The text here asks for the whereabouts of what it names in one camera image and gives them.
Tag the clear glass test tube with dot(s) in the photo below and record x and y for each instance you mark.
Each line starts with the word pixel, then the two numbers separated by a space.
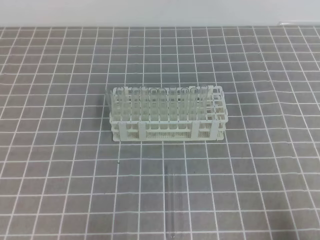
pixel 169 204

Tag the clear test tube in rack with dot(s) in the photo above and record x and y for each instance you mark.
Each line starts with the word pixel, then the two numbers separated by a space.
pixel 172 96
pixel 203 101
pixel 123 112
pixel 193 97
pixel 162 104
pixel 184 98
pixel 144 99
pixel 109 99

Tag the white plastic test tube rack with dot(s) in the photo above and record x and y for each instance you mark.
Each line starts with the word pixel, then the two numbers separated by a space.
pixel 212 128

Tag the grey checkered tablecloth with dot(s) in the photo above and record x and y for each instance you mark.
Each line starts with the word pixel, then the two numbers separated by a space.
pixel 62 177

